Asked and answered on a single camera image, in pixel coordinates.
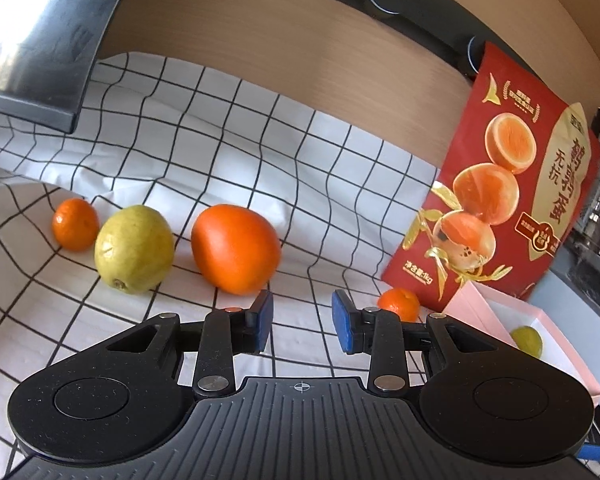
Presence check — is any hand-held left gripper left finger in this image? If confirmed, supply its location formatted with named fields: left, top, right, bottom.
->
left=105, top=289, right=275, bottom=401

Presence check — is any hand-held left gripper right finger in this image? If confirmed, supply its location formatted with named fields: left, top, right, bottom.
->
left=331, top=289, right=496, bottom=398

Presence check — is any small mandarin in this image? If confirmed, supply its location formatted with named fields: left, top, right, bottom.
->
left=377, top=287, right=422, bottom=322
left=51, top=198, right=101, bottom=253

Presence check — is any smooth oval orange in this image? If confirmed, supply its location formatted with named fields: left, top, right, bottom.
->
left=190, top=204, right=282, bottom=296

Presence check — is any large yellow-green pear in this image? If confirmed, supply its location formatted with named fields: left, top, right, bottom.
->
left=510, top=326, right=544, bottom=359

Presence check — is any pink cardboard box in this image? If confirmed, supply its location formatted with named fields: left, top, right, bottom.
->
left=440, top=280, right=600, bottom=408

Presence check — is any small yellow-green pear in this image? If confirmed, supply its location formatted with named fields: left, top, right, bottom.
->
left=94, top=204, right=176, bottom=295

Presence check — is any white black-checked cloth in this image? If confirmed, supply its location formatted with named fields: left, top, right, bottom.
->
left=0, top=51, right=600, bottom=480

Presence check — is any computer case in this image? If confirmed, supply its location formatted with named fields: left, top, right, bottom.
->
left=530, top=92, right=600, bottom=333

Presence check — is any red snack bag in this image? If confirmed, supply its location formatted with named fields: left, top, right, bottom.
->
left=381, top=41, right=600, bottom=311

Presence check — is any black monitor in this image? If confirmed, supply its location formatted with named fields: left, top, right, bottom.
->
left=0, top=0, right=146, bottom=135

